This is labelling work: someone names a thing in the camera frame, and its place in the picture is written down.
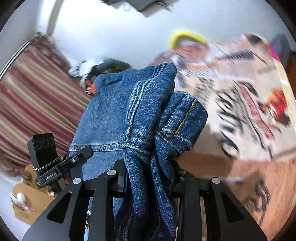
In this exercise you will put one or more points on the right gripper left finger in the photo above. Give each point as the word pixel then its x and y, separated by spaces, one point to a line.
pixel 65 217

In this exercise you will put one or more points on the newspaper print blanket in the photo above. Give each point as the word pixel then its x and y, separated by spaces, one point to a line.
pixel 249 138

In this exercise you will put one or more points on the blue denim jacket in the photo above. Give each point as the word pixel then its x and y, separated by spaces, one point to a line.
pixel 137 116

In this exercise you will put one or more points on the dark backpack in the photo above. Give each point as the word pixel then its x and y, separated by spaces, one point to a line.
pixel 281 46

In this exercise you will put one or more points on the striped curtain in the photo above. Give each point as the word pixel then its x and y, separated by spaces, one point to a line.
pixel 38 96

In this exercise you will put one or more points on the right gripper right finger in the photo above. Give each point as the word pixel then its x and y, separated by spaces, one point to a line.
pixel 198 199

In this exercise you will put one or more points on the yellow pillow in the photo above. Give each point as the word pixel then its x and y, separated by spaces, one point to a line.
pixel 179 36

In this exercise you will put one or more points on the orange box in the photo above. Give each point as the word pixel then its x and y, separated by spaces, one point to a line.
pixel 90 88

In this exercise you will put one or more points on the black wall monitor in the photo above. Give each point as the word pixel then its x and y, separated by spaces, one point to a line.
pixel 139 5

